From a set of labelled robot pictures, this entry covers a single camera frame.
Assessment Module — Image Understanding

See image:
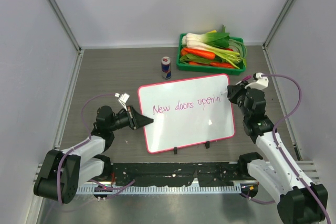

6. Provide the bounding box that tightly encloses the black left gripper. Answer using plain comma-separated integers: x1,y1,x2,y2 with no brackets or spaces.
108,105,153,132

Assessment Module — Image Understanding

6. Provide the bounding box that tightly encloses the purple capped marker pen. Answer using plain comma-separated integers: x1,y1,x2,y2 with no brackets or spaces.
220,75,252,95

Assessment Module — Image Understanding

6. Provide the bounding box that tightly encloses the pink framed whiteboard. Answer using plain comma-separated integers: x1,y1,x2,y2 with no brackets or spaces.
138,74,235,154

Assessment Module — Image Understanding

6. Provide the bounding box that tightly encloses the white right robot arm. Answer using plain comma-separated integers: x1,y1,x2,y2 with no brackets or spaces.
227,81,331,223

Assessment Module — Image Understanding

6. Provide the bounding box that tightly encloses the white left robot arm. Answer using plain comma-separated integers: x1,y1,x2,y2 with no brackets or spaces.
33,105,154,204

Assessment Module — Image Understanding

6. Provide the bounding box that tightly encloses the green plastic tray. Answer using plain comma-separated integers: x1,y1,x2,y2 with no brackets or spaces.
176,33,247,76

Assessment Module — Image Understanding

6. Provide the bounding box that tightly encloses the green onion bunch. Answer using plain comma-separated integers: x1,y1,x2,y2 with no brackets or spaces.
202,39,247,69

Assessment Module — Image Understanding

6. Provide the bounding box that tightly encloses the orange carrot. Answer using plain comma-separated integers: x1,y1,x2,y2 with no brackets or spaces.
181,48,216,60

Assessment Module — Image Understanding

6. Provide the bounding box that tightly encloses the bok choy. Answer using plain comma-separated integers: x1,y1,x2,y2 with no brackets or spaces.
181,25,230,48

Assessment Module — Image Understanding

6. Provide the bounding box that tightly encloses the red bull can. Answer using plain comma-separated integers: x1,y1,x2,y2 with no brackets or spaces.
161,57,171,79

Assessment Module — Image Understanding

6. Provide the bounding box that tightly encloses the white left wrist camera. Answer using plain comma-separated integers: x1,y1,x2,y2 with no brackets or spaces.
114,93,130,110

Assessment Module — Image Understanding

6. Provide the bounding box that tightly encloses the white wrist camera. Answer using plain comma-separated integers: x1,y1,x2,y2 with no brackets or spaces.
114,93,130,110
245,72,269,90

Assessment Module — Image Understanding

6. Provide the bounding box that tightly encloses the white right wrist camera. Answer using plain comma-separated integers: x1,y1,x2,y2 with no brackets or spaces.
245,72,269,90

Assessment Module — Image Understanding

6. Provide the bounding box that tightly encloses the white slotted cable duct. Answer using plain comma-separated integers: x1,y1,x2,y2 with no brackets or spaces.
77,184,241,195

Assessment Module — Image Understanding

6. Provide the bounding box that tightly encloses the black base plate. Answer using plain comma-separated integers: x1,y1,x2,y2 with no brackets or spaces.
81,162,259,187

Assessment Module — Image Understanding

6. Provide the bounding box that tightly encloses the right aluminium frame post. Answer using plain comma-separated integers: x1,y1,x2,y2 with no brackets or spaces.
262,0,313,50

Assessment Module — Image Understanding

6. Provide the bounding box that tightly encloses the aluminium frame post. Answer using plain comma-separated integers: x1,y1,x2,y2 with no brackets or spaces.
31,0,82,52
262,0,313,50

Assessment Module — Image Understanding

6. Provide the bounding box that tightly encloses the left aluminium frame post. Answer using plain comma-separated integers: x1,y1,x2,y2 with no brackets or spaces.
31,0,82,52

